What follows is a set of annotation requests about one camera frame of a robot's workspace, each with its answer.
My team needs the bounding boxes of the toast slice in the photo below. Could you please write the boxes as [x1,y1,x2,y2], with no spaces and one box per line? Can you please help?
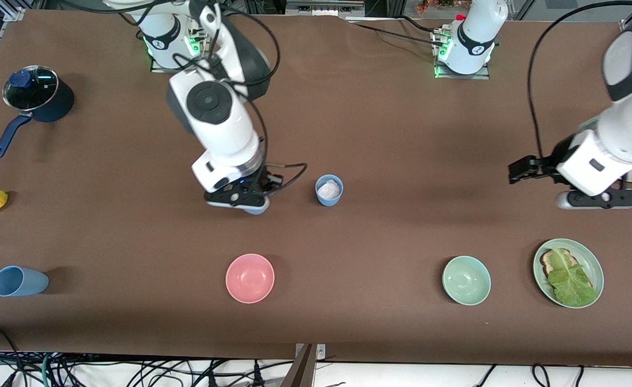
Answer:
[540,248,594,288]

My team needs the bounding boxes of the pink bowl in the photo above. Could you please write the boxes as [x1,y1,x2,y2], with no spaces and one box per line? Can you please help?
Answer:
[225,253,275,304]

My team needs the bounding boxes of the pale green plate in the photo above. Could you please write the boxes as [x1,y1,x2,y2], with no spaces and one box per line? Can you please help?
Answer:
[533,238,605,309]

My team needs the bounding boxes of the green lettuce leaf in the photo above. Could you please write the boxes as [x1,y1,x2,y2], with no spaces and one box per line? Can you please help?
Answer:
[547,250,599,307]

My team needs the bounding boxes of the pale green bowl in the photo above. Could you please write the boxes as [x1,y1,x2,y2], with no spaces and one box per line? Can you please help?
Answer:
[442,255,492,306]

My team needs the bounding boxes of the grey power strip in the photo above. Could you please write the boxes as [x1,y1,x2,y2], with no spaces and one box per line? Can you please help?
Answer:
[286,0,365,17]

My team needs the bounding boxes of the colourful toy food pile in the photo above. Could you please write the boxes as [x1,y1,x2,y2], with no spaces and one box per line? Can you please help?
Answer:
[415,0,459,14]

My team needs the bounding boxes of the dark slanted pole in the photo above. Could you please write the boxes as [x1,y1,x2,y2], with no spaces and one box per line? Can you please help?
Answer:
[279,344,317,387]

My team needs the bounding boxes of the dark blue saucepan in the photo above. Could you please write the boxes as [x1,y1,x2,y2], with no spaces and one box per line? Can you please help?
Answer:
[0,66,75,159]

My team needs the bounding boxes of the glass lid blue knob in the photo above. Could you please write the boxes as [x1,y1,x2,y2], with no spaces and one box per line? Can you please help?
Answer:
[3,66,59,112]

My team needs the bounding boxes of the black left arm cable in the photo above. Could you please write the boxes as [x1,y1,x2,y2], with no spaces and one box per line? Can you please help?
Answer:
[527,0,632,159]

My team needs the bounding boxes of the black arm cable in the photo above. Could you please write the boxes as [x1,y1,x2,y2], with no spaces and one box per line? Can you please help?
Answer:
[58,0,309,197]
[527,0,632,159]

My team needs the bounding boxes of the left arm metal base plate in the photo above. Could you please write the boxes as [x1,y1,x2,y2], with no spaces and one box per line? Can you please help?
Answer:
[433,30,491,81]

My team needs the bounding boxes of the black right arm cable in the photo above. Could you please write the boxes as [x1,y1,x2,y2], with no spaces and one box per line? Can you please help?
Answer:
[58,0,309,197]

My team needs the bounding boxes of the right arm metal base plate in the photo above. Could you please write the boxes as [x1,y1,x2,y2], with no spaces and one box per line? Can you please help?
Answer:
[150,21,210,74]

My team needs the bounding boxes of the small metal bracket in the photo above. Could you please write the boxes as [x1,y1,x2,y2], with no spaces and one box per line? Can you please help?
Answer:
[295,343,327,360]

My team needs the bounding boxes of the black cable across table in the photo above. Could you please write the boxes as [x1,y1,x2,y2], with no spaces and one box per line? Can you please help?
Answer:
[343,16,448,49]

